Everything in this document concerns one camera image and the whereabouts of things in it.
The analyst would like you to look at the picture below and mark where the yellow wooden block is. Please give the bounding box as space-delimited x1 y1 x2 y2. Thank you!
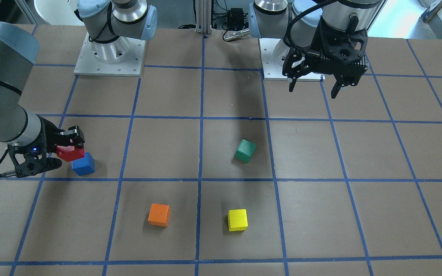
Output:
228 209 248 231

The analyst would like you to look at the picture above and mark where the blue wooden block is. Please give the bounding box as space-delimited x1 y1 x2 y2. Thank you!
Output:
71 152 95 176

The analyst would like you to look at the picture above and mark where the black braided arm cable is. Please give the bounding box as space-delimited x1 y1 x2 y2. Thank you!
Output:
284 0 336 58

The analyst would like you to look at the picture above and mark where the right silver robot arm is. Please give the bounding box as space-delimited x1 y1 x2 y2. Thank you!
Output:
0 0 158 156

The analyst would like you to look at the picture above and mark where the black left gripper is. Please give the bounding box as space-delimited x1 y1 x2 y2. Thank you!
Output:
282 42 360 99

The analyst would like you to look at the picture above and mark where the orange wooden block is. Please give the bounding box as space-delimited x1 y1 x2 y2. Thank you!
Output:
148 203 171 227

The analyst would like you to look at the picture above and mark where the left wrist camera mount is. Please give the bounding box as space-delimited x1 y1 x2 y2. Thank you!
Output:
305 15 368 77

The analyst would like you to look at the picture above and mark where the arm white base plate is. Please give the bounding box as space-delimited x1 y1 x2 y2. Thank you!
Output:
74 34 146 77
259 38 325 82

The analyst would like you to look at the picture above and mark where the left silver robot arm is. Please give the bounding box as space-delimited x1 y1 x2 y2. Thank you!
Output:
248 0 382 99

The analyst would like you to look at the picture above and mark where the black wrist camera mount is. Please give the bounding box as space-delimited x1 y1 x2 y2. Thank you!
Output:
5 143 63 178

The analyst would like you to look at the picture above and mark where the red wooden block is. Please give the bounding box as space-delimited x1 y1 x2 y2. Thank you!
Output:
56 146 85 162

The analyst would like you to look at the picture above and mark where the green wooden block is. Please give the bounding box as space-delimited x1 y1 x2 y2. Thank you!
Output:
234 139 256 163

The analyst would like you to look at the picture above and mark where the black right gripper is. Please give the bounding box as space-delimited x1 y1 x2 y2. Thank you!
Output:
39 117 85 153

